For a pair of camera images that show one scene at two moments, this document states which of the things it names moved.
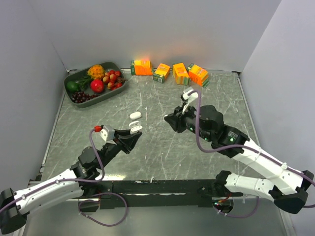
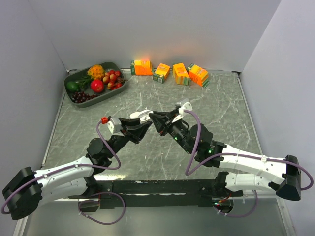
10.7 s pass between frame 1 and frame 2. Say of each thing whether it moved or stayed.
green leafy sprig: stayed
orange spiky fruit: stayed
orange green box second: stayed
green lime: stayed
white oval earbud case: stayed
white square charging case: moved
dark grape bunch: stayed
